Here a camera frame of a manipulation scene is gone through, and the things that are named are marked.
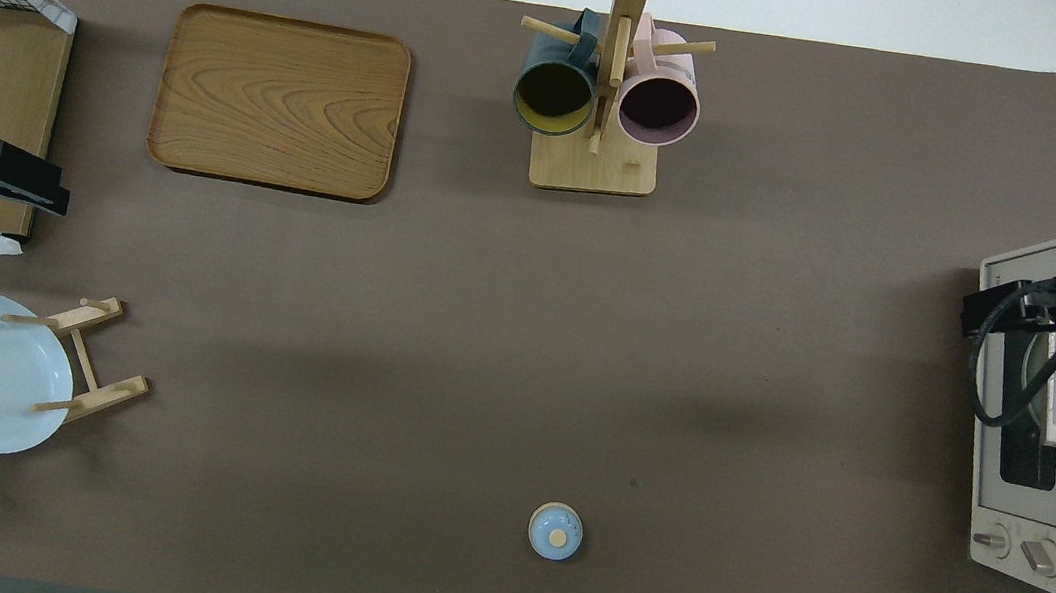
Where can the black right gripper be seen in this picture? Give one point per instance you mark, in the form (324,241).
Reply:
(1000,309)

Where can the glass oven door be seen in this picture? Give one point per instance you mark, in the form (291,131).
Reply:
(1021,463)

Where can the oven control knob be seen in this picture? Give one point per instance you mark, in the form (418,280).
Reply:
(1040,557)
(990,540)

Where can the brown table mat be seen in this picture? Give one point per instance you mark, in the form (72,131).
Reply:
(781,368)

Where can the wooden plate rack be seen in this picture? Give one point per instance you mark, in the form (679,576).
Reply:
(113,395)

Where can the wooden serving tray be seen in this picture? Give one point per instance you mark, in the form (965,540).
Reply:
(279,105)

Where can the pink mug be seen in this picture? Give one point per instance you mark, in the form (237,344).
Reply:
(657,106)

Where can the wooden mug tree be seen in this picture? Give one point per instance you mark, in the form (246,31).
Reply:
(594,169)

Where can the dark teal mug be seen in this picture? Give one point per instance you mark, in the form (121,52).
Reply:
(541,66)

